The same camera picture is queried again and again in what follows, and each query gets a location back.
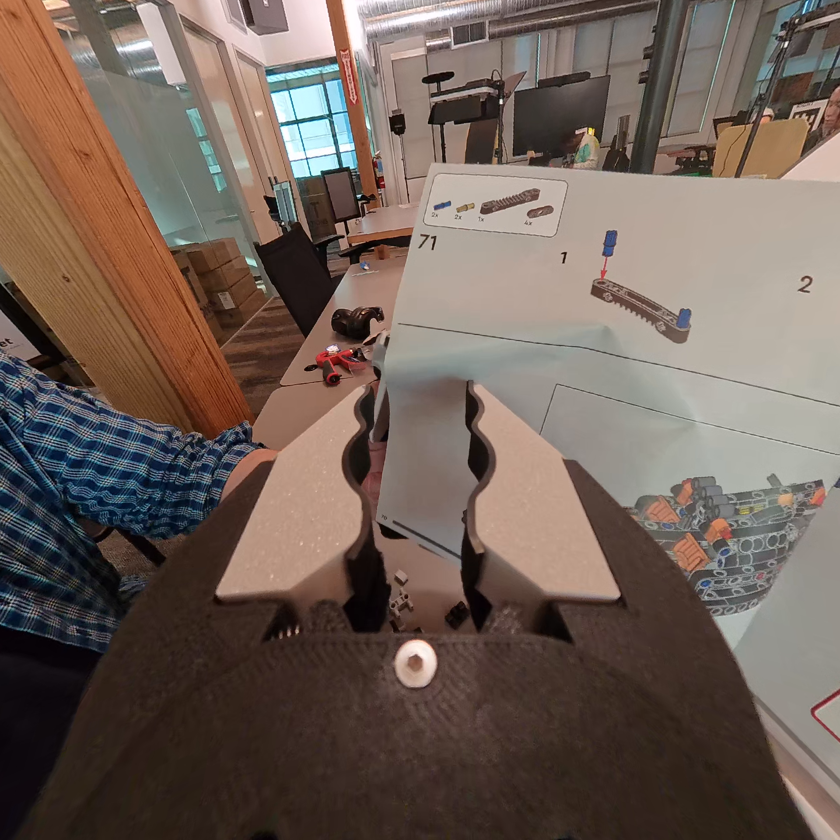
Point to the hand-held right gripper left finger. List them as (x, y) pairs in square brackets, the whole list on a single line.
[(295, 512)]

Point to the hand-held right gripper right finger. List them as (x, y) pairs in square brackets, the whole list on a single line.
[(538, 518)]

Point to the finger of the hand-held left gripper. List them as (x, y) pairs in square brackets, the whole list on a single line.
[(382, 351)]

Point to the lego instruction booklet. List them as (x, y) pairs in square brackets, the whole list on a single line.
[(656, 420)]

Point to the person's left forearm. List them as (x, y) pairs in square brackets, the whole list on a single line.
[(98, 472)]

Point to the black lego piece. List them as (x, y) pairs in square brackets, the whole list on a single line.
[(457, 613)]

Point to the grey lego connector piece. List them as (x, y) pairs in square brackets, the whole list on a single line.
[(401, 605)]

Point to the black headphones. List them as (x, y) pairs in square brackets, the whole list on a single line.
[(354, 321)]

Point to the black office chair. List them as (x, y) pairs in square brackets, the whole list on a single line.
[(298, 275)]

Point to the stack of cardboard boxes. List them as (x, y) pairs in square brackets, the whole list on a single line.
[(220, 282)]

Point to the black keyboard stand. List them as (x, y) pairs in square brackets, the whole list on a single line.
[(463, 105)]

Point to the large black monitor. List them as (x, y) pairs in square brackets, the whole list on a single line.
[(561, 115)]

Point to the wooden pillar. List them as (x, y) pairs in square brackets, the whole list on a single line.
[(98, 229)]

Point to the person's dark pants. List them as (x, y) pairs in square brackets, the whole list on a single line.
[(33, 722)]

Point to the black steel column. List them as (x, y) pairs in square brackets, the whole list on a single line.
[(659, 85)]

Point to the yellow board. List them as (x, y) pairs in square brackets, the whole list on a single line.
[(761, 149)]

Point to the black tripod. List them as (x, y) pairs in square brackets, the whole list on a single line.
[(764, 85)]

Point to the wooden post with red sign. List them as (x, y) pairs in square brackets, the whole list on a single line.
[(351, 85)]

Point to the silver ceiling duct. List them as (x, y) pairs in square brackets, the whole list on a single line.
[(499, 16)]

